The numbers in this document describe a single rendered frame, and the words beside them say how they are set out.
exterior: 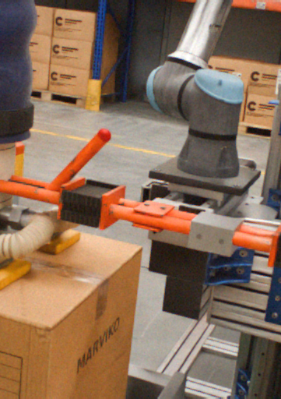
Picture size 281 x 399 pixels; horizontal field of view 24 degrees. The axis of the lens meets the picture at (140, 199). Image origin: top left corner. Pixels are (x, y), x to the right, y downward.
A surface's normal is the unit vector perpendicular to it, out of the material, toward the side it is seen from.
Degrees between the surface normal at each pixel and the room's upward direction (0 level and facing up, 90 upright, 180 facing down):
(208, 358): 0
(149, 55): 90
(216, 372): 0
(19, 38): 106
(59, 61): 92
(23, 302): 0
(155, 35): 90
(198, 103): 90
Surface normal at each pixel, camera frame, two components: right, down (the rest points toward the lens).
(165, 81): -0.68, -0.25
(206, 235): -0.36, 0.22
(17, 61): 0.82, -0.02
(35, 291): 0.11, -0.95
